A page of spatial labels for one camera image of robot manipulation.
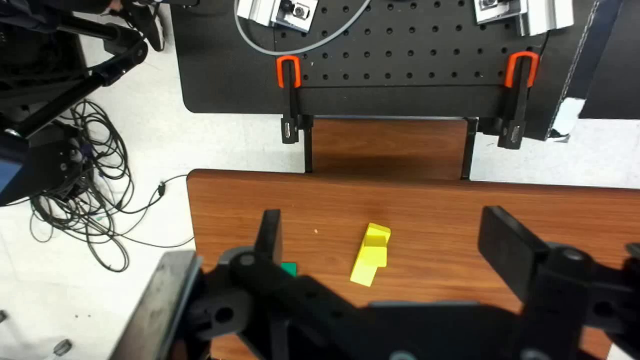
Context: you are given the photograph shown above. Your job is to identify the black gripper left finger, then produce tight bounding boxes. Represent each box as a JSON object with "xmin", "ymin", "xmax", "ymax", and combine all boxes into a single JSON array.
[{"xmin": 255, "ymin": 208, "xmax": 283, "ymax": 262}]

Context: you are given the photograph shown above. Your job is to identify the black cable bundle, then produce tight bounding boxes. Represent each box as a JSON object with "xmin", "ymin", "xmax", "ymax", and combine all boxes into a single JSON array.
[{"xmin": 27, "ymin": 98, "xmax": 196, "ymax": 275}]

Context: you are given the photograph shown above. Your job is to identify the aluminium bracket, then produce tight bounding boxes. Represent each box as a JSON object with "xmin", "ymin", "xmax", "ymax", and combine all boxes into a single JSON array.
[
  {"xmin": 237, "ymin": 0, "xmax": 319, "ymax": 32},
  {"xmin": 472, "ymin": 0, "xmax": 575, "ymax": 36}
]

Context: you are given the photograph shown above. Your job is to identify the green triangular block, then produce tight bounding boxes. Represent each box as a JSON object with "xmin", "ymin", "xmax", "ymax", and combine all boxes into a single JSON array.
[{"xmin": 280, "ymin": 262, "xmax": 298, "ymax": 277}]

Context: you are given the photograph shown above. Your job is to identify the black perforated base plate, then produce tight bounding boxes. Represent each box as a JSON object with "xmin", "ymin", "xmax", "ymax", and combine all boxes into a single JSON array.
[{"xmin": 173, "ymin": 0, "xmax": 599, "ymax": 123}]

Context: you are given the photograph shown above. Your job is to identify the square yellow block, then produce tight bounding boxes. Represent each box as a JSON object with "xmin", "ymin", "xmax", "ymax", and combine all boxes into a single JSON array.
[{"xmin": 362, "ymin": 222, "xmax": 393, "ymax": 246}]

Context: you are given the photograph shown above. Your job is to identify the right aluminium bracket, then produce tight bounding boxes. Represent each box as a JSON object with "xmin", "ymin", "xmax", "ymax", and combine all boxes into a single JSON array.
[{"xmin": 472, "ymin": 0, "xmax": 575, "ymax": 36}]

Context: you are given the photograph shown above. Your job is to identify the grey cable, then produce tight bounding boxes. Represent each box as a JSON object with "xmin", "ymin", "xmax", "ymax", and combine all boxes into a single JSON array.
[{"xmin": 233, "ymin": 0, "xmax": 374, "ymax": 59}]

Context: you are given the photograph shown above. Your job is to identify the left orange black clamp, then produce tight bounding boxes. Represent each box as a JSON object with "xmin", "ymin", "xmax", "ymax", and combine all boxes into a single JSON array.
[{"xmin": 276, "ymin": 55, "xmax": 303, "ymax": 144}]

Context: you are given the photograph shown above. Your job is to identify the wooden lower shelf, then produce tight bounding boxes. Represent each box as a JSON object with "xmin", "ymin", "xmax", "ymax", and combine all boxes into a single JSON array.
[{"xmin": 304, "ymin": 120, "xmax": 477, "ymax": 183}]

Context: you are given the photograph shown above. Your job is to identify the orange black clamp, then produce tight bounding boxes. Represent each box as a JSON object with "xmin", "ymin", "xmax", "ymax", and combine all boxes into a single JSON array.
[
  {"xmin": 497, "ymin": 50, "xmax": 540, "ymax": 150},
  {"xmin": 276, "ymin": 55, "xmax": 303, "ymax": 144}
]

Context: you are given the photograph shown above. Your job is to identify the long yellow block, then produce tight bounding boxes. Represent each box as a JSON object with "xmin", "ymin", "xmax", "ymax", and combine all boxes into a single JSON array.
[{"xmin": 351, "ymin": 246, "xmax": 389, "ymax": 287}]

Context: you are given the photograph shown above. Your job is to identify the black tripod stand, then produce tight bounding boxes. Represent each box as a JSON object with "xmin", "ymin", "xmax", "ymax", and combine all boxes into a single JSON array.
[{"xmin": 0, "ymin": 0, "xmax": 165, "ymax": 207}]

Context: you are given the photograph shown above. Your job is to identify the right orange black clamp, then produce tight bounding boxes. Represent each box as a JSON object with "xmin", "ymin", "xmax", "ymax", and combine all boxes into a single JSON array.
[{"xmin": 497, "ymin": 50, "xmax": 540, "ymax": 150}]

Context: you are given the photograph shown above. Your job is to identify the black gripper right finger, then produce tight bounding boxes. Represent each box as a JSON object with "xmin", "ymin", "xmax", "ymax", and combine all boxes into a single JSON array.
[{"xmin": 478, "ymin": 207, "xmax": 551, "ymax": 309}]

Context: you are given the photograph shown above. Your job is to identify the left aluminium bracket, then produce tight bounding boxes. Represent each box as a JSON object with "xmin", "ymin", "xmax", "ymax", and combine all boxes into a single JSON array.
[{"xmin": 237, "ymin": 0, "xmax": 319, "ymax": 32}]

